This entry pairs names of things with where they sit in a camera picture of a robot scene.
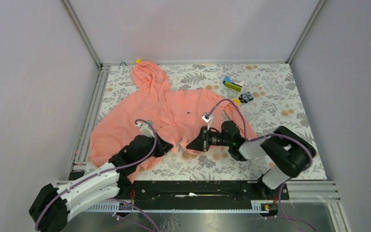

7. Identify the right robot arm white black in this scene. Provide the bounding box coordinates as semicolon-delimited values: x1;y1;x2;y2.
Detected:
186;121;316;199

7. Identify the blue green white box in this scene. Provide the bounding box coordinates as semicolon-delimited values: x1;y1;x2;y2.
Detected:
223;76;245;92

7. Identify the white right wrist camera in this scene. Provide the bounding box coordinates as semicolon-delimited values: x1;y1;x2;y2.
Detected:
201;112;214;130

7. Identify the white slotted cable duct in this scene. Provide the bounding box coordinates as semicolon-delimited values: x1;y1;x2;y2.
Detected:
85;201;270;214

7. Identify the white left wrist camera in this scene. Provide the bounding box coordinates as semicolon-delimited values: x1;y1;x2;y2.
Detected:
137;122;154;138

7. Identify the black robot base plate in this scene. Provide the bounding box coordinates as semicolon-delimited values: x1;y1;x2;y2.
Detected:
116;180;289;206

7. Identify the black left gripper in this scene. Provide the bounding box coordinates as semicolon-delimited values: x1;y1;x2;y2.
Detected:
136;132;173;165

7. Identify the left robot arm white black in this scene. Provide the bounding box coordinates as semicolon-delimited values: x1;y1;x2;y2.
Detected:
29;135;173;232

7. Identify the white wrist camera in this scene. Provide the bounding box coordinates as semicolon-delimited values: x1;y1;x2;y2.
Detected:
201;112;214;130
137;122;154;138

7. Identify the small yellow round object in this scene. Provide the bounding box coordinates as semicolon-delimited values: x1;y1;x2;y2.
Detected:
233;99;241;106

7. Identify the black blue patterned toy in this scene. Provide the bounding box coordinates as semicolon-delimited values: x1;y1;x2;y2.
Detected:
238;92;254;103

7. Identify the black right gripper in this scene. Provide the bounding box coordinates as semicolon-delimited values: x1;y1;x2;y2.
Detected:
186;126;232;152

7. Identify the salmon pink hooded jacket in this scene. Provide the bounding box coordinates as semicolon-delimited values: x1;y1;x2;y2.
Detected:
90;61;256;181

